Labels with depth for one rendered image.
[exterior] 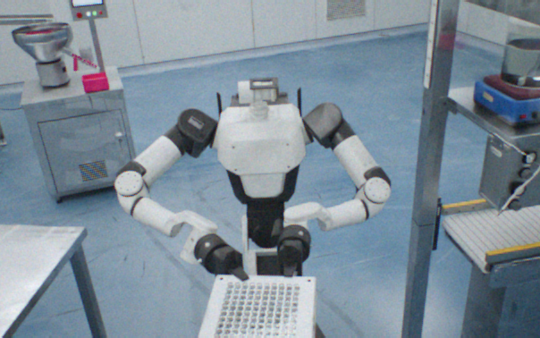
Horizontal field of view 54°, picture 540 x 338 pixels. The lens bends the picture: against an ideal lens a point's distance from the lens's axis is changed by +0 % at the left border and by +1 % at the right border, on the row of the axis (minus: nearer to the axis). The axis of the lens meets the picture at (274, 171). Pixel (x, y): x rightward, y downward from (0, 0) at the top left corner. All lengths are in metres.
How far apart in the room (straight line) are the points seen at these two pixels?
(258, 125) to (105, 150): 2.28
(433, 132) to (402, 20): 5.96
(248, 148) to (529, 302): 1.10
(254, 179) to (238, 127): 0.18
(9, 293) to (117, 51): 4.94
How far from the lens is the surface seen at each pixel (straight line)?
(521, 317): 2.08
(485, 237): 1.85
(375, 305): 2.76
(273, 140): 1.57
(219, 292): 1.27
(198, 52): 6.61
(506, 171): 1.53
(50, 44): 3.70
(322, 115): 1.63
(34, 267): 1.84
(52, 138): 3.72
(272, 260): 1.81
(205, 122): 1.64
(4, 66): 6.53
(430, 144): 1.77
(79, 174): 3.83
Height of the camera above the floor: 1.87
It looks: 28 degrees down
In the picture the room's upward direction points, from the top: 3 degrees counter-clockwise
